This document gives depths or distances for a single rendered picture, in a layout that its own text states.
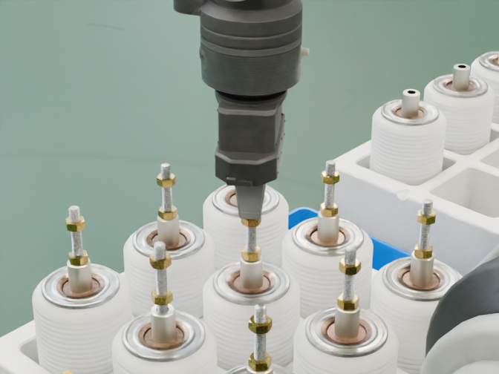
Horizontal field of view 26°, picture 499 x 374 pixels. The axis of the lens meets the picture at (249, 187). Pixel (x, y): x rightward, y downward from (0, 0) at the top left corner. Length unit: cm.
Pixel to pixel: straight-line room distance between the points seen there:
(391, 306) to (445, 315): 55
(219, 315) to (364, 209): 43
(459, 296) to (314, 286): 63
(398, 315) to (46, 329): 34
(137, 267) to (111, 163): 75
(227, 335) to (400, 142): 45
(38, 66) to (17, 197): 55
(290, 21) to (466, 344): 49
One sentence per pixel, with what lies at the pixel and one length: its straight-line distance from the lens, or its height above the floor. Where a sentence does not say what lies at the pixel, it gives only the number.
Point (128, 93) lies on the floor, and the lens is 211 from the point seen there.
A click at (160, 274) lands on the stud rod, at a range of 95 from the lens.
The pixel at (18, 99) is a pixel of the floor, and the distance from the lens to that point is 211.
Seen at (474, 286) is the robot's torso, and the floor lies 58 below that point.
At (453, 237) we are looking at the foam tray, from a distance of 136.
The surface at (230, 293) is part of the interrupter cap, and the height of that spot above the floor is 25.
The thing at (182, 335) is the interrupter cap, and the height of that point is 25.
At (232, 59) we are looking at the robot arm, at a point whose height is 50.
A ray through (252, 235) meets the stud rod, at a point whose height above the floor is 31.
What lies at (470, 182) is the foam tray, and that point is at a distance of 147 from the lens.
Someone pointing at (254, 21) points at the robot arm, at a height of 54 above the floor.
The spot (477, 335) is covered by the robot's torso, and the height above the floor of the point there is 57.
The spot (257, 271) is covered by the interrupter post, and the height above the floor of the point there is 27.
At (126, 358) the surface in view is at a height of 25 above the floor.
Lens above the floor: 84
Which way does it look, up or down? 29 degrees down
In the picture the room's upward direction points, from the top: straight up
